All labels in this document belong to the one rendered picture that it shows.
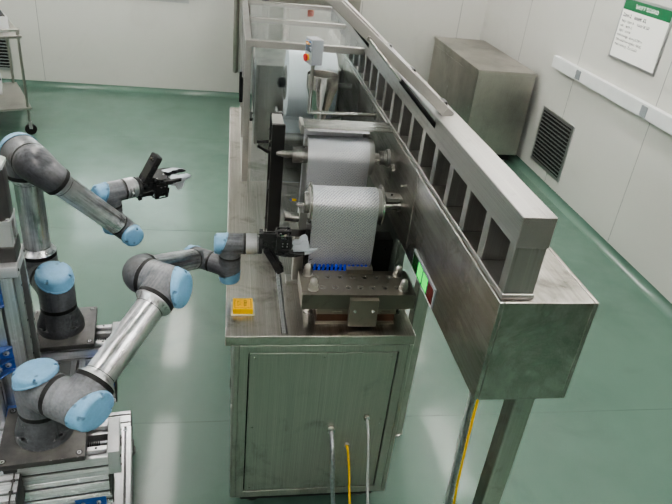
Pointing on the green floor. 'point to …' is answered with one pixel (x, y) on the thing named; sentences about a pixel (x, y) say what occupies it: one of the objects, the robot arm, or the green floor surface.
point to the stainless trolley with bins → (12, 96)
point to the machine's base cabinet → (313, 417)
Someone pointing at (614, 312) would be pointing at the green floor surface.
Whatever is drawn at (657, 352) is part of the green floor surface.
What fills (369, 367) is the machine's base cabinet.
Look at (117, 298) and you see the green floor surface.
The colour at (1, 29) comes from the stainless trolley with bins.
